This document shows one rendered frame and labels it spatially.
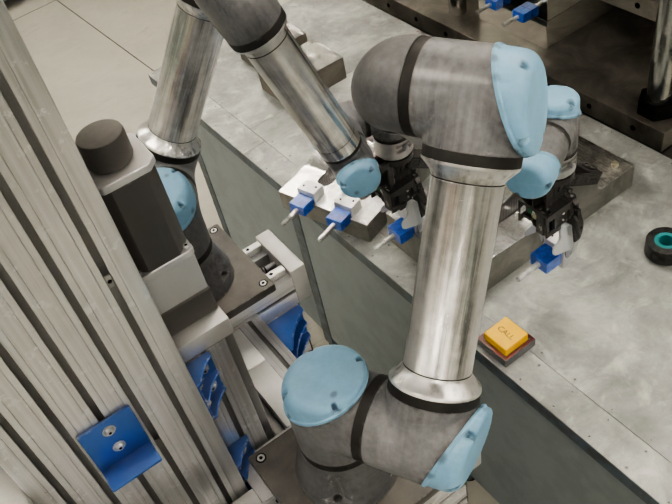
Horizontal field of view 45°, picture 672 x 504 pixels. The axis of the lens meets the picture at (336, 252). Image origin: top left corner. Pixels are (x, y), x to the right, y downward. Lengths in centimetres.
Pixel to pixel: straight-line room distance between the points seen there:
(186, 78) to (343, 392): 62
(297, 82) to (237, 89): 118
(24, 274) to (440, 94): 48
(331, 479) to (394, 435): 18
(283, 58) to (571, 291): 81
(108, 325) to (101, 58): 361
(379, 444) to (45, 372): 40
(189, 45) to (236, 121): 97
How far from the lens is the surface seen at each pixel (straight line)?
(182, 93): 138
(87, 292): 94
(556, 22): 240
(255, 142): 220
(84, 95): 427
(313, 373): 104
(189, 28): 133
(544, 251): 159
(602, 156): 193
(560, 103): 133
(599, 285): 173
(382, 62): 92
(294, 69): 124
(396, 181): 161
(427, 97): 89
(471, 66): 89
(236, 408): 129
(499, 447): 200
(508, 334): 159
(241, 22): 118
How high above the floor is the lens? 209
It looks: 45 degrees down
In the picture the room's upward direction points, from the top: 13 degrees counter-clockwise
